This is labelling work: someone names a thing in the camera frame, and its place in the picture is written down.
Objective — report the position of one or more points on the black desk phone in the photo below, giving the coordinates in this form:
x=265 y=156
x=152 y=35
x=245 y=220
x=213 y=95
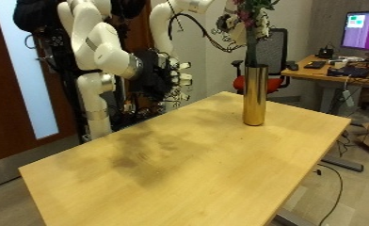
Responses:
x=325 y=53

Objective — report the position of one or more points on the grey table foot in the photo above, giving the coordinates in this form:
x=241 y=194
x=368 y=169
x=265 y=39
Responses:
x=342 y=164

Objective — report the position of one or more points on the tall gold cylinder vase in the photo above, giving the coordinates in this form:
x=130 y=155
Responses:
x=256 y=94

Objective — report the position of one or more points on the black computer mouse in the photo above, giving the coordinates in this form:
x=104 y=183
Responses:
x=293 y=67

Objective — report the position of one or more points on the black mesh chair, red seat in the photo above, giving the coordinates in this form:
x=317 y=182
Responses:
x=276 y=50

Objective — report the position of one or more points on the white hanging power adapter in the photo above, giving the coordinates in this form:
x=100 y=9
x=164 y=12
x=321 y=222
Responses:
x=349 y=98

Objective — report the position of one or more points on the wooden office desk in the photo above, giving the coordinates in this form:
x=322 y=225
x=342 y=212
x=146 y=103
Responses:
x=314 y=74

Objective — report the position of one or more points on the computer monitor, purple screen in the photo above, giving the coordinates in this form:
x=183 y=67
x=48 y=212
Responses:
x=366 y=31

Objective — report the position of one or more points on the black keyboard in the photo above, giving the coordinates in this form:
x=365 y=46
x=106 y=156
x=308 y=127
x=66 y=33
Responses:
x=314 y=65

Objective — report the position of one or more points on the colourful flower bouquet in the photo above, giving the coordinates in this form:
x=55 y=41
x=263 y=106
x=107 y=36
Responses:
x=251 y=47

